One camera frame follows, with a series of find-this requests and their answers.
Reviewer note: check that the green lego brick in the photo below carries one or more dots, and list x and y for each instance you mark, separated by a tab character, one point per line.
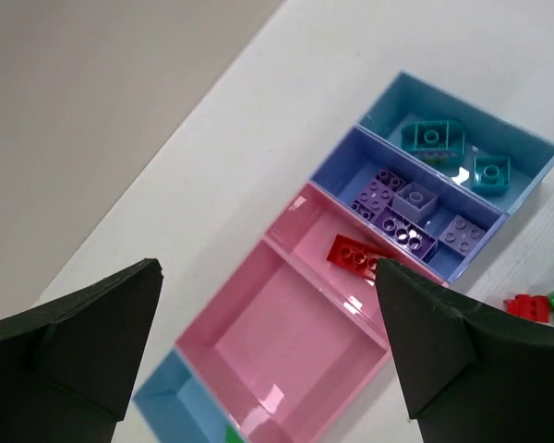
231	436

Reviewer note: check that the lilac square lego brick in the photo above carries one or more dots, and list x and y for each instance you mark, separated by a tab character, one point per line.
414	202

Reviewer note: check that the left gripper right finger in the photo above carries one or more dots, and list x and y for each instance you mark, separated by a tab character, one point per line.
468	371

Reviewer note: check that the purple blue bin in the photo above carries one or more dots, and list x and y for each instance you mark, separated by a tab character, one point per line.
430	218

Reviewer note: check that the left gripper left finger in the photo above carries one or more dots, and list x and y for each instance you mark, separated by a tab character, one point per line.
68	367

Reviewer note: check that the large pink bin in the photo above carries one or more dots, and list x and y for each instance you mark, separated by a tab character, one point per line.
281	359

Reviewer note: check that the light blue bin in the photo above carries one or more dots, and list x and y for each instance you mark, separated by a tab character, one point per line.
409	99
178	408

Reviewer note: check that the small pink bin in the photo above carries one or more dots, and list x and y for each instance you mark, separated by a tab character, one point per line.
305	230

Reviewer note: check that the dark purple lego brick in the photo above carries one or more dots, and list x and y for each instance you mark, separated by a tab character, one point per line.
406	234

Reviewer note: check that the red lego plate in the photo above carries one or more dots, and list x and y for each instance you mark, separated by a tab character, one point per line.
358	258

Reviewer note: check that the right light blue bin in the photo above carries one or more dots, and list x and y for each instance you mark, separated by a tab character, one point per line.
409	99

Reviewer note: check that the purple lego plate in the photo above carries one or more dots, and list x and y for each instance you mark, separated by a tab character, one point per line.
377	194

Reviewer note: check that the left light blue bin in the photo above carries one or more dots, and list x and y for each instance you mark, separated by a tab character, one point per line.
178	408

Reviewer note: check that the lilac flat lego plate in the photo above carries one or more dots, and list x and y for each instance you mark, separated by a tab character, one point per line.
462	236

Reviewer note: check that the teal rounded lego brick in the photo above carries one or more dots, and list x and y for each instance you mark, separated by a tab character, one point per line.
441	141

